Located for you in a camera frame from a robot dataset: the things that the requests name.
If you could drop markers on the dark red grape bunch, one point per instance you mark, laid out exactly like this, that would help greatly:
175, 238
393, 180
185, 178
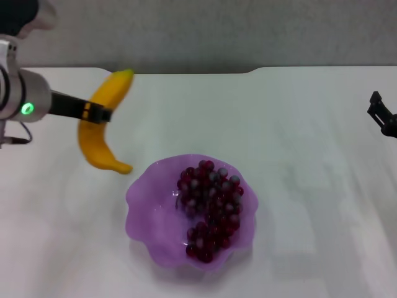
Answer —
217, 201

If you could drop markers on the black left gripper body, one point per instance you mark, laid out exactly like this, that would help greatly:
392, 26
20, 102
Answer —
66, 105

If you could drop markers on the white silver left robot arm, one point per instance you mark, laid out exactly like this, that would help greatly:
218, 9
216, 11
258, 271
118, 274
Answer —
31, 90

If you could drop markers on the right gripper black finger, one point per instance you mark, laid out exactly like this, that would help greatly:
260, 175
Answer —
376, 108

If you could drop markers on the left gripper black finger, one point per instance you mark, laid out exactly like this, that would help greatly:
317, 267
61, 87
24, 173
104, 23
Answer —
97, 113

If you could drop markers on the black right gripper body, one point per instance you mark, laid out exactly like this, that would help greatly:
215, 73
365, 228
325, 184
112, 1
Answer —
391, 127

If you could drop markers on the purple wavy plastic bowl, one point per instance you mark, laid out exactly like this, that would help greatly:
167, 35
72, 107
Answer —
155, 211

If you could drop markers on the yellow plastic banana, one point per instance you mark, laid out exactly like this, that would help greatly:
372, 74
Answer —
93, 142

